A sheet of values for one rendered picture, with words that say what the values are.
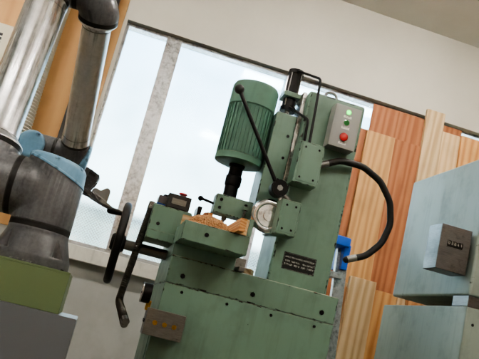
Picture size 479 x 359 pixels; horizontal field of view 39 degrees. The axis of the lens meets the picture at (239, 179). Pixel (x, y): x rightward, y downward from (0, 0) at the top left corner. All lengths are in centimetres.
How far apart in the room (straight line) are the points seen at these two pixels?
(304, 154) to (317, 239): 31
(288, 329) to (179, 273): 40
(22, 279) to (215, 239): 67
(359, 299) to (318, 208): 127
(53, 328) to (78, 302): 205
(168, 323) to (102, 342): 158
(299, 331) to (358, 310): 137
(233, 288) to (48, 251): 74
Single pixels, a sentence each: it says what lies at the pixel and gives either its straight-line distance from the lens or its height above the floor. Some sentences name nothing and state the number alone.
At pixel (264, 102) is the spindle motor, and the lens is 246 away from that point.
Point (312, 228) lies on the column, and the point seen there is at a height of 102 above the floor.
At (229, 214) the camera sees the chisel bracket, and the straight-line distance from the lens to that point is 240.
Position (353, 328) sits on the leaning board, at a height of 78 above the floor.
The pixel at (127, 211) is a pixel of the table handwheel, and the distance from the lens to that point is 229.
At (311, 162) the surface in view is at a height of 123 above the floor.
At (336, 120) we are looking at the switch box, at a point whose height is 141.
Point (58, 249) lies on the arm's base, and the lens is 168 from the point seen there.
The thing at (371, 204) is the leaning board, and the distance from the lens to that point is 384.
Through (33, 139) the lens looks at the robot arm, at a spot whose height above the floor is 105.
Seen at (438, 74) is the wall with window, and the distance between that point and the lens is 440.
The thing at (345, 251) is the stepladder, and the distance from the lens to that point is 319.
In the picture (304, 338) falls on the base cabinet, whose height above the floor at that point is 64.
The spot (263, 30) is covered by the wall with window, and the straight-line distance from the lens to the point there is 407.
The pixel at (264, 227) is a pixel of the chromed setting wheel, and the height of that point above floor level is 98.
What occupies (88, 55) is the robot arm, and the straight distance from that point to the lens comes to 206.
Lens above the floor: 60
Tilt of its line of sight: 13 degrees up
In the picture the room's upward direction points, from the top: 14 degrees clockwise
